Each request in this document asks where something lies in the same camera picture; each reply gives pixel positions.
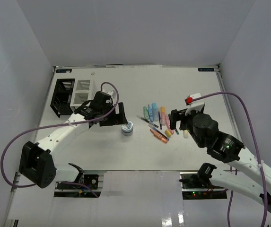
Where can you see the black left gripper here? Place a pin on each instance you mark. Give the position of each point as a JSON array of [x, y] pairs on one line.
[[122, 119]]

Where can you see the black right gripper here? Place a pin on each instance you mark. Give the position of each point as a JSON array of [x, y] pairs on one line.
[[175, 116]]

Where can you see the blue white tape roll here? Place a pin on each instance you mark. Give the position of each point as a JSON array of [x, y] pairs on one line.
[[127, 129]]

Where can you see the orange capped highlighter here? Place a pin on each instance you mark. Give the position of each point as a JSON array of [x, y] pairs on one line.
[[163, 112]]

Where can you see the yellow highlighter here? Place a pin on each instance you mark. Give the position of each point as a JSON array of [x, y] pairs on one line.
[[185, 134]]

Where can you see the light blue L-point highlighter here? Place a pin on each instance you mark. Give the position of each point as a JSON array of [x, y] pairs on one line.
[[154, 111]]

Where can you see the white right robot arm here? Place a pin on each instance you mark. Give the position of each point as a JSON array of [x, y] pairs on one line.
[[226, 149]]

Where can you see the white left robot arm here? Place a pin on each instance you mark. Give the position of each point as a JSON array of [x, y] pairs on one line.
[[37, 161]]

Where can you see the pink highlighter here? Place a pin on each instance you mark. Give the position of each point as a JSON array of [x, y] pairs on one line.
[[168, 122]]

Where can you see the purple gel pen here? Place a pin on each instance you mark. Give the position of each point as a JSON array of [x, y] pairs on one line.
[[159, 118]]

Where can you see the yellow highlighter cap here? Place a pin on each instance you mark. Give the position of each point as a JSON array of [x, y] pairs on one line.
[[168, 133]]

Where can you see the black gel pen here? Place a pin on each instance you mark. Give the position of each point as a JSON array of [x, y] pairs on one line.
[[147, 121]]

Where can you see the blue gel pen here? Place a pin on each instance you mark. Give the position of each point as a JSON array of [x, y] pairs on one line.
[[155, 129]]

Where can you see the green capped highlighter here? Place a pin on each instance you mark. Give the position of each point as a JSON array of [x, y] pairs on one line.
[[145, 113]]

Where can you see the blue uncapped highlighter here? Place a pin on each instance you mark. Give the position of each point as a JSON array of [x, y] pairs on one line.
[[150, 112]]

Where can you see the white slotted organizer box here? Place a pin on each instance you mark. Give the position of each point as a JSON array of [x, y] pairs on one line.
[[83, 90]]

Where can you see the black slotted organizer box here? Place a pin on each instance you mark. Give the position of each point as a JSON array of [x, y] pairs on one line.
[[61, 97]]

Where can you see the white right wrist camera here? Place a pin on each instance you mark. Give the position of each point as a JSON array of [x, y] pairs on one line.
[[193, 105]]

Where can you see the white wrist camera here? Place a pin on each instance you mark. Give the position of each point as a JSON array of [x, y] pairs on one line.
[[193, 105], [112, 93]]

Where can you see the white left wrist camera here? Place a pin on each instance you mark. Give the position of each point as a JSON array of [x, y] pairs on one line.
[[112, 93]]

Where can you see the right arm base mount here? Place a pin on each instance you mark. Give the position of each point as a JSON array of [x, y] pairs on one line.
[[193, 189]]

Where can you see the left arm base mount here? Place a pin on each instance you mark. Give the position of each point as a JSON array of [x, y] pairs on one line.
[[90, 186]]

